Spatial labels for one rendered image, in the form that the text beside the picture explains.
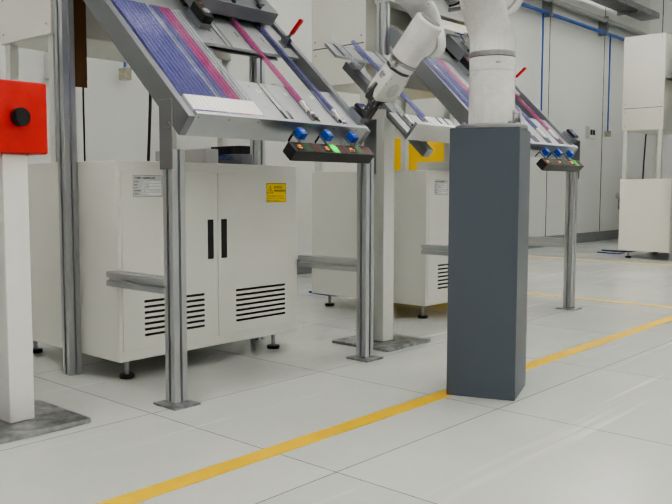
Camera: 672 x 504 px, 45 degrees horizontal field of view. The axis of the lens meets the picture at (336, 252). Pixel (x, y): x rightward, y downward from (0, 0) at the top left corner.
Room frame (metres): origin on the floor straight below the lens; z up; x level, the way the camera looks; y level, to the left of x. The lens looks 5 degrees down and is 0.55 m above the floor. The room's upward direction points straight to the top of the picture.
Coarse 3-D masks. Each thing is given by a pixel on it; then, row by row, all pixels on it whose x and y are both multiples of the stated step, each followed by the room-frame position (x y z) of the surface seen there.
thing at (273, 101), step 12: (240, 84) 2.29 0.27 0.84; (252, 84) 2.33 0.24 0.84; (264, 84) 2.38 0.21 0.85; (252, 96) 2.27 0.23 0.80; (264, 96) 2.31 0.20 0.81; (276, 96) 2.36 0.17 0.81; (288, 96) 2.40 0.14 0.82; (300, 96) 2.45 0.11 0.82; (312, 96) 2.50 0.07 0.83; (324, 96) 2.55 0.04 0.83; (264, 108) 2.26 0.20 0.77; (276, 108) 2.30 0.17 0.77; (288, 108) 2.34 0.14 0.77; (300, 108) 2.38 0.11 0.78; (312, 108) 2.43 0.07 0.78; (324, 108) 2.47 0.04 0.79; (336, 108) 2.52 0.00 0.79; (312, 120) 2.36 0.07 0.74; (324, 120) 2.41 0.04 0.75; (336, 120) 2.44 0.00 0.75; (348, 120) 2.50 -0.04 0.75
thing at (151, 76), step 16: (96, 0) 2.24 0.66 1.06; (96, 16) 2.24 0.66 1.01; (112, 16) 2.19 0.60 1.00; (112, 32) 2.19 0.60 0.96; (128, 32) 2.15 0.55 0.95; (128, 48) 2.14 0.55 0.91; (144, 48) 2.12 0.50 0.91; (144, 64) 2.10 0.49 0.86; (144, 80) 2.10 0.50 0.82; (160, 80) 2.05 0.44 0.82; (160, 96) 2.05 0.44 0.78; (176, 96) 2.02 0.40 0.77; (176, 112) 2.01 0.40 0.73; (176, 128) 2.01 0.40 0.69
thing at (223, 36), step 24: (144, 0) 2.38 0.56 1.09; (168, 0) 2.47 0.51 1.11; (192, 24) 2.43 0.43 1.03; (216, 24) 2.53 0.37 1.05; (240, 24) 2.63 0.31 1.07; (264, 24) 2.74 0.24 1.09; (216, 48) 2.50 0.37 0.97; (240, 48) 2.49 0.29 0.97; (264, 48) 2.58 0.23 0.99; (288, 48) 2.69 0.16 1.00
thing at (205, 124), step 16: (208, 112) 2.02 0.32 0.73; (192, 128) 2.02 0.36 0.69; (208, 128) 2.05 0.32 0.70; (224, 128) 2.09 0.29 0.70; (240, 128) 2.13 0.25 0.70; (256, 128) 2.16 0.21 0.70; (272, 128) 2.20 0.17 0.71; (288, 128) 2.25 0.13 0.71; (304, 128) 2.29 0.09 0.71; (320, 128) 2.33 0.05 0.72; (336, 128) 2.38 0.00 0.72; (352, 128) 2.43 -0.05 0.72; (336, 144) 2.44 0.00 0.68; (352, 144) 2.49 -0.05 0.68
